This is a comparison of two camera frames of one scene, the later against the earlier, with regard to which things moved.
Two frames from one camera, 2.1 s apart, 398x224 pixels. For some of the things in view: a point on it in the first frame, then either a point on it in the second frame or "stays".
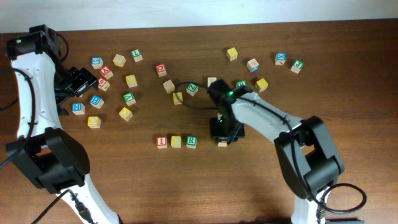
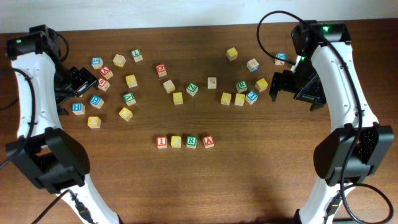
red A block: [222, 144] to [208, 141]
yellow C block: [176, 141] stays
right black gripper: [219, 134] to [280, 82]
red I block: [161, 142] stays
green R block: [191, 142] stays
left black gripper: [85, 81] stays
